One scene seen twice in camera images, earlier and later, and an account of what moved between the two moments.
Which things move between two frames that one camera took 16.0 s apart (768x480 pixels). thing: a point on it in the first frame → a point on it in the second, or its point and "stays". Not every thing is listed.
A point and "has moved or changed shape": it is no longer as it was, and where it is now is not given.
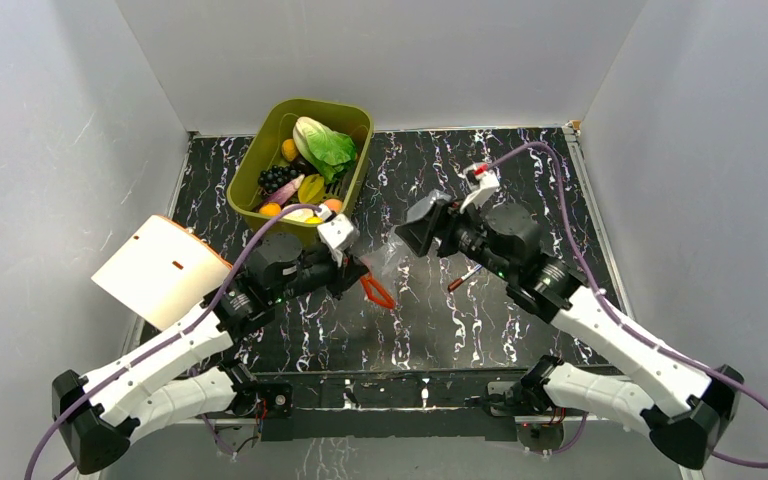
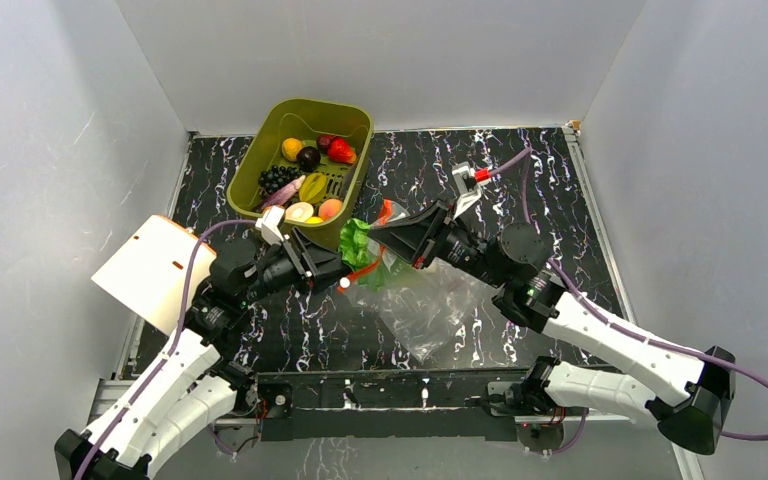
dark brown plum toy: x=303 y=167 stays
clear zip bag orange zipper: x=388 y=275 has moved or changed shape
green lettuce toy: x=331 y=153 → x=355 y=254
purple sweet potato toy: x=283 y=193 stays
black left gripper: x=344 y=276 stays
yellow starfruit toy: x=311 y=189 stays
